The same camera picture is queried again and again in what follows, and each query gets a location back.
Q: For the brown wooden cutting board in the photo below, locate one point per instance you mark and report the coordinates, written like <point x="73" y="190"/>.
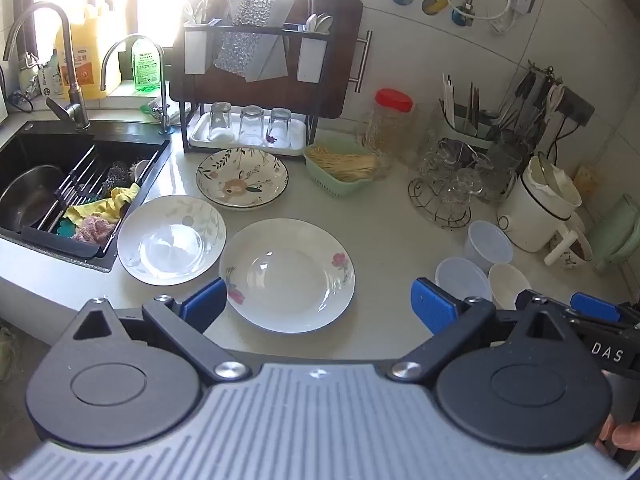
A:
<point x="345" y="60"/>

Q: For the white utensil holder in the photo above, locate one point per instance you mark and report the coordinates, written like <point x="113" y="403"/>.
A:
<point x="312" y="62"/>
<point x="197" y="52"/>

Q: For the white pink-flower plate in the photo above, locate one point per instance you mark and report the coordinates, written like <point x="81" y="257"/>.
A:
<point x="290" y="275"/>

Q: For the clear drinking glass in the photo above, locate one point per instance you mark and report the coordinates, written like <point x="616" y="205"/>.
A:
<point x="251" y="125"/>
<point x="221" y="120"/>
<point x="279" y="125"/>

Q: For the tall grey kitchen faucet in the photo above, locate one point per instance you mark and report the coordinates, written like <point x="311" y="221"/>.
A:
<point x="75" y="95"/>

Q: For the pink dish cloth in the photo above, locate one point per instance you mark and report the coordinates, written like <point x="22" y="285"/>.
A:
<point x="95" y="227"/>

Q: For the yellow dish cloth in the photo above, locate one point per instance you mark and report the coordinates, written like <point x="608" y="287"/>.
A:
<point x="117" y="202"/>

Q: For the dried noodles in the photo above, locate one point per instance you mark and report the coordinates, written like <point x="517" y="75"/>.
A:
<point x="342" y="162"/>

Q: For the red-lidded clear jar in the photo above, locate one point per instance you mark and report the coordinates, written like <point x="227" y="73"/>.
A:
<point x="390" y="120"/>

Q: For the black kitchen sink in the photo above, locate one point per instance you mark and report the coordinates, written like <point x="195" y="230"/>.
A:
<point x="125" y="132"/>

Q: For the steel basin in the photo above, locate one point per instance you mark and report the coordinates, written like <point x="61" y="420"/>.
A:
<point x="30" y="195"/>

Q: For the translucent plastic bowl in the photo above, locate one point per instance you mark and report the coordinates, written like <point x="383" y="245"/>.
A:
<point x="487" y="247"/>
<point x="462" y="282"/>

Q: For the black dish rack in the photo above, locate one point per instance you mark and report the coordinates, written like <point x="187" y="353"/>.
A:
<point x="255" y="30"/>

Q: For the steel wool scrubber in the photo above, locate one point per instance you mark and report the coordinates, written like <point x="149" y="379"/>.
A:
<point x="116" y="175"/>

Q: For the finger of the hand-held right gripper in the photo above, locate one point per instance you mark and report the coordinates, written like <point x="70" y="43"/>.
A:
<point x="595" y="307"/>

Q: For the black wall socket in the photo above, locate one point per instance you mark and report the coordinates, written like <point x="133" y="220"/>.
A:
<point x="577" y="107"/>

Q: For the pale green plastic container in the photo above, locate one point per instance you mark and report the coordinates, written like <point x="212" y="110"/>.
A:
<point x="617" y="230"/>

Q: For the floral dark-rimmed plate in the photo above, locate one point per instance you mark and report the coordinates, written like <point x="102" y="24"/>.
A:
<point x="240" y="185"/>

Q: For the black sink drain rack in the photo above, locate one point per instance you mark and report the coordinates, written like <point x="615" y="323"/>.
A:
<point x="82" y="167"/>

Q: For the textured silver cutting board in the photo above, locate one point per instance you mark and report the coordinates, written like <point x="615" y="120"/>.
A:
<point x="250" y="35"/>

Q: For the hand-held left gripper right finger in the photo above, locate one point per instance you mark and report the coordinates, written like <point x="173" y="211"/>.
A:
<point x="432" y="310"/>

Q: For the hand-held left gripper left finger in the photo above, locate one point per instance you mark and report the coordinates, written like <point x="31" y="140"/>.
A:
<point x="205" y="302"/>

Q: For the slim curved steel faucet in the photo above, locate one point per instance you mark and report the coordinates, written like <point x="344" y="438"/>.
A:
<point x="163" y="90"/>

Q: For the green detergent bottle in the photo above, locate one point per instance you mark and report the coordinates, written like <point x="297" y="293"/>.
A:
<point x="146" y="70"/>

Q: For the white electric pot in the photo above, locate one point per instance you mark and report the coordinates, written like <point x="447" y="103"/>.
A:
<point x="530" y="215"/>

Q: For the white leaf-pattern plate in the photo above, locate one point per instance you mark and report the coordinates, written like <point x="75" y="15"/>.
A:
<point x="170" y="245"/>

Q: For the yellow oil bottle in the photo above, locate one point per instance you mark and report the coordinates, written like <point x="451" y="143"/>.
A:
<point x="85" y="60"/>

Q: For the hanging kitchen utensils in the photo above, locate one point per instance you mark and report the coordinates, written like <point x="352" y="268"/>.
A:
<point x="530" y="95"/>

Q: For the tall textured glass mug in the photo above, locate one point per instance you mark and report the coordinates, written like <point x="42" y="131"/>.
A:
<point x="500" y="172"/>

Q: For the green plastic basket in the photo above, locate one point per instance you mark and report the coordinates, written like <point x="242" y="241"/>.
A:
<point x="325" y="182"/>

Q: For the green chopstick holder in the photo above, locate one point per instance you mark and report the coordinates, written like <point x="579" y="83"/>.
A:
<point x="470" y="135"/>

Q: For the person's right hand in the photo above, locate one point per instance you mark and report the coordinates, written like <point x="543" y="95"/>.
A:
<point x="622" y="435"/>

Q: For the patterned mug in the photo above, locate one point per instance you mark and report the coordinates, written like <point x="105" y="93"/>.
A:
<point x="582" y="256"/>

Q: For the white ceramic bowl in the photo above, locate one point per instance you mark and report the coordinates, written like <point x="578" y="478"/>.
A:
<point x="505" y="282"/>

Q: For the bundle of chopsticks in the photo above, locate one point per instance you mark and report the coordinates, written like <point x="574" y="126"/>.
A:
<point x="450" y="95"/>

